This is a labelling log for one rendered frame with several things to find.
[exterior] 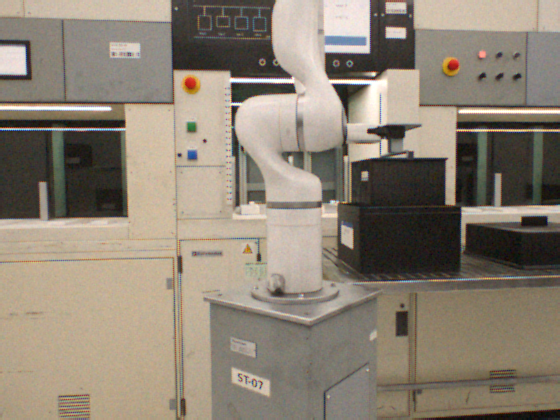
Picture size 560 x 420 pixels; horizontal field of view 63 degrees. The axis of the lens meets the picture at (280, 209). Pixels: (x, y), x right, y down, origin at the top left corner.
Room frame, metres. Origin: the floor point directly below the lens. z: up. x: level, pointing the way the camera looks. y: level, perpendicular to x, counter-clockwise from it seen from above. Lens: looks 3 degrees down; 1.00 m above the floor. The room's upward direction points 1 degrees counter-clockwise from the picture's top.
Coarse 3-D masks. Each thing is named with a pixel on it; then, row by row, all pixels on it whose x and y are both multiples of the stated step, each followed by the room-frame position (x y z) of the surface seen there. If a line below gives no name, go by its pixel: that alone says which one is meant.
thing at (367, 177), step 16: (400, 144) 1.29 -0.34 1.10; (368, 160) 1.21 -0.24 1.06; (384, 160) 1.19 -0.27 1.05; (400, 160) 1.20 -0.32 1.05; (416, 160) 1.20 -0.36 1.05; (432, 160) 1.20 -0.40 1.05; (352, 176) 1.38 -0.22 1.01; (368, 176) 1.21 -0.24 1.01; (384, 176) 1.19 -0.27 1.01; (400, 176) 1.20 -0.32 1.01; (416, 176) 1.20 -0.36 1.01; (432, 176) 1.20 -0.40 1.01; (352, 192) 1.38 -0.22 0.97; (368, 192) 1.21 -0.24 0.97; (384, 192) 1.19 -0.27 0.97; (400, 192) 1.19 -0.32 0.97; (416, 192) 1.20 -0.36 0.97; (432, 192) 1.20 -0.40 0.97
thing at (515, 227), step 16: (480, 224) 1.41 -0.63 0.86; (496, 224) 1.40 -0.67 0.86; (512, 224) 1.39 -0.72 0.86; (528, 224) 1.34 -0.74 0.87; (544, 224) 1.35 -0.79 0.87; (480, 240) 1.38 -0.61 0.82; (496, 240) 1.30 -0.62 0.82; (512, 240) 1.23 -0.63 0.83; (528, 240) 1.19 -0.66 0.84; (544, 240) 1.20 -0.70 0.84; (480, 256) 1.37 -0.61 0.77; (496, 256) 1.30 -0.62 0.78; (512, 256) 1.23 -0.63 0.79; (528, 256) 1.19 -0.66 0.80; (544, 256) 1.20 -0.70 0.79
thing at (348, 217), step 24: (360, 216) 1.16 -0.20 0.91; (384, 216) 1.16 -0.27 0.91; (408, 216) 1.16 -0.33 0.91; (432, 216) 1.17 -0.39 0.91; (456, 216) 1.18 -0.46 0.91; (360, 240) 1.16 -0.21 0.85; (384, 240) 1.16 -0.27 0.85; (408, 240) 1.16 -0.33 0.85; (432, 240) 1.17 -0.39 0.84; (456, 240) 1.18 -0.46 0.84; (360, 264) 1.16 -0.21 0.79; (384, 264) 1.16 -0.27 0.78; (408, 264) 1.16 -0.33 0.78; (432, 264) 1.17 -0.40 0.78; (456, 264) 1.18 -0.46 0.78
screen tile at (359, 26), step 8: (336, 8) 1.68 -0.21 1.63; (344, 8) 1.68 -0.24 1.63; (352, 8) 1.69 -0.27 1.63; (360, 16) 1.69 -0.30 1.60; (336, 24) 1.68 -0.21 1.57; (344, 24) 1.68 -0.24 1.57; (352, 24) 1.69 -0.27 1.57; (360, 24) 1.69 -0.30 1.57; (352, 32) 1.69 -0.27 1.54; (360, 32) 1.69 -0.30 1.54
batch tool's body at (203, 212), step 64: (384, 0) 1.70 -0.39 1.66; (192, 64) 1.63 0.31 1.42; (256, 64) 1.65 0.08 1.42; (384, 64) 1.70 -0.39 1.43; (192, 192) 1.63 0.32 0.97; (256, 256) 1.65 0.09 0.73; (192, 320) 1.62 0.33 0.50; (384, 320) 1.70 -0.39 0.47; (192, 384) 1.62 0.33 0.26; (384, 384) 1.70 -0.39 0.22
